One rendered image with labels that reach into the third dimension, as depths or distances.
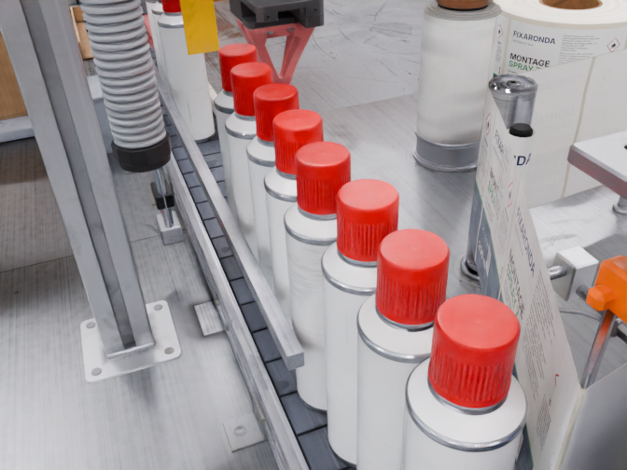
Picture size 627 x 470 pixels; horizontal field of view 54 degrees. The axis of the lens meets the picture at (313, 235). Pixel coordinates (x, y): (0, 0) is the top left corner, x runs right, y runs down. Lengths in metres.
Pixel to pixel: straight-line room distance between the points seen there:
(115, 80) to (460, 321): 0.23
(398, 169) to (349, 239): 0.45
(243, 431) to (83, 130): 0.27
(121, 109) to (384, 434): 0.23
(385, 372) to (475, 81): 0.48
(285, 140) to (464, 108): 0.37
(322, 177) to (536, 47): 0.54
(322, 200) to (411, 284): 0.10
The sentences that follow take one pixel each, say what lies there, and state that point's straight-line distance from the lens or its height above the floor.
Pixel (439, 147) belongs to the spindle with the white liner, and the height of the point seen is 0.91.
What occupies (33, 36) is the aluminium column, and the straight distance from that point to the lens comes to 0.48.
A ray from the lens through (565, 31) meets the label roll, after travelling 0.84.
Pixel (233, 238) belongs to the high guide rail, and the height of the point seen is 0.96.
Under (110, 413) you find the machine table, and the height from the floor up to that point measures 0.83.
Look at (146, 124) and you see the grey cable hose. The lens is 0.37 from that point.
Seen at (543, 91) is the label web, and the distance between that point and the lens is 0.58.
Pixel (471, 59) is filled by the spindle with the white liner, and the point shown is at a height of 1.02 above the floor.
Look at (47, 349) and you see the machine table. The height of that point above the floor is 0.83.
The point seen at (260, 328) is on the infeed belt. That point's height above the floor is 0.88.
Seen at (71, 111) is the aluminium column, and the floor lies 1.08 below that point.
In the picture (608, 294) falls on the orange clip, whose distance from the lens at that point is 0.28.
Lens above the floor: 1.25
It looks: 35 degrees down
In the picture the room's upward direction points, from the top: 3 degrees counter-clockwise
